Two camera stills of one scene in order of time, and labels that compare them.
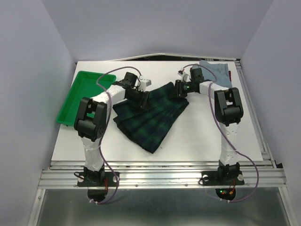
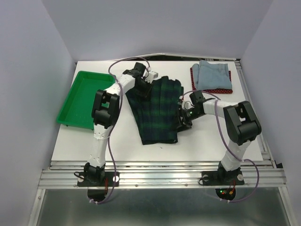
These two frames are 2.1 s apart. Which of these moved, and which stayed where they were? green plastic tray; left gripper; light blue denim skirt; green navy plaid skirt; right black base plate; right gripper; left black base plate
Moved: green navy plaid skirt; left gripper; right gripper
Stayed: light blue denim skirt; left black base plate; right black base plate; green plastic tray
